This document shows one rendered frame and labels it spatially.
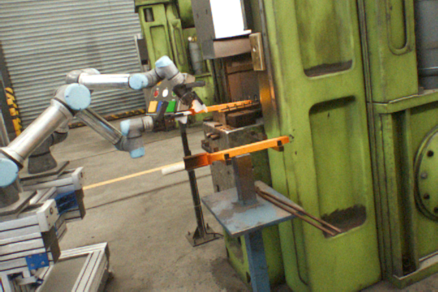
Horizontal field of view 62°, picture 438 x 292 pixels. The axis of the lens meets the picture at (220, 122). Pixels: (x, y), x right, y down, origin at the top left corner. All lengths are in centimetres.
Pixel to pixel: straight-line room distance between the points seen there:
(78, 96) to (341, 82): 117
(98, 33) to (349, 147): 856
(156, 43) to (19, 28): 407
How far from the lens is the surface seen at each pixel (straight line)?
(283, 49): 160
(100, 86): 191
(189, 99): 190
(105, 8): 1001
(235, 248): 229
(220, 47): 191
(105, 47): 988
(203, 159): 130
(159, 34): 692
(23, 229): 179
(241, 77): 224
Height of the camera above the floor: 130
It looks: 11 degrees down
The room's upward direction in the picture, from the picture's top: 9 degrees counter-clockwise
